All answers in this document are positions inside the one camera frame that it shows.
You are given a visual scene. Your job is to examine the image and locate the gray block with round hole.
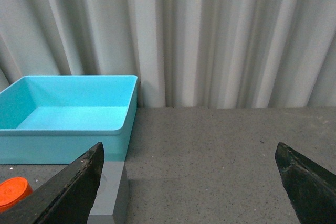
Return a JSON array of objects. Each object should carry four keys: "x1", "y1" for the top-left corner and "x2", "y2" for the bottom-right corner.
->
[{"x1": 87, "y1": 162, "x2": 129, "y2": 223}]

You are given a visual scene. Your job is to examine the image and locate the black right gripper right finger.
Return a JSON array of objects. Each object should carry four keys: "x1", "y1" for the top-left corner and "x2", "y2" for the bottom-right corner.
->
[{"x1": 275, "y1": 142, "x2": 335, "y2": 223}]

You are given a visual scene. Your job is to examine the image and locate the white pleated curtain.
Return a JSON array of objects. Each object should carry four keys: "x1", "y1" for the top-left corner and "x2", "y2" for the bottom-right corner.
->
[{"x1": 1, "y1": 0, "x2": 335, "y2": 108}]

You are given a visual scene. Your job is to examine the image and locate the orange cylinder part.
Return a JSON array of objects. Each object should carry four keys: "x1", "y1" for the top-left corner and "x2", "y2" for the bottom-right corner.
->
[{"x1": 1, "y1": 177, "x2": 33, "y2": 213}]

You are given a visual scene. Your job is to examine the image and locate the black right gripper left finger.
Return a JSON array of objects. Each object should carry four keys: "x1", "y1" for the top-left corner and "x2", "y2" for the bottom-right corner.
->
[{"x1": 1, "y1": 142, "x2": 104, "y2": 223}]

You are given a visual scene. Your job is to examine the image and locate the blue plastic box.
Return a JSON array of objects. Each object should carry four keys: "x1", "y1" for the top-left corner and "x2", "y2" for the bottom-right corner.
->
[{"x1": 1, "y1": 75, "x2": 138, "y2": 165}]

